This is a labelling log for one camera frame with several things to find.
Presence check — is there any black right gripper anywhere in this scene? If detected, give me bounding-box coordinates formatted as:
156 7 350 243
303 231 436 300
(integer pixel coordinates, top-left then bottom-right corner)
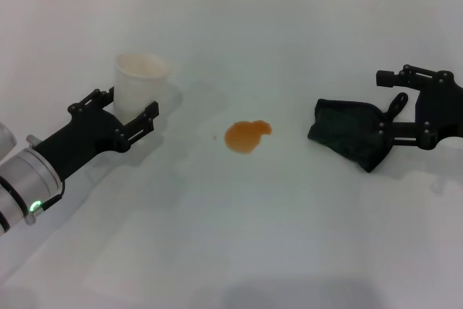
375 64 463 151

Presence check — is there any dark blue rag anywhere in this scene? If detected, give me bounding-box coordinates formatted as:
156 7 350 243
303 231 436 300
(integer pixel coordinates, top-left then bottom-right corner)
307 98 396 174

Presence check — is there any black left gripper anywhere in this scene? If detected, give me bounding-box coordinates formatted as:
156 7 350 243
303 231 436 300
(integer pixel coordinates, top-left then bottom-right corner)
33 85 161 182

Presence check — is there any brown water stain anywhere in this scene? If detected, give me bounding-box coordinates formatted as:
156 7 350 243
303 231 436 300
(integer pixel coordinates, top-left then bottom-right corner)
224 120 273 156

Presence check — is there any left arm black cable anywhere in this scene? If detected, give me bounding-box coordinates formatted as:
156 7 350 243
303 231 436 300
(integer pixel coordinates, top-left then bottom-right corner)
34 192 66 216

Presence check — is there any white paper cup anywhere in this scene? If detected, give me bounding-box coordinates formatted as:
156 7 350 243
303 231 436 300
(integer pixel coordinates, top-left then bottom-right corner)
114 53 173 126

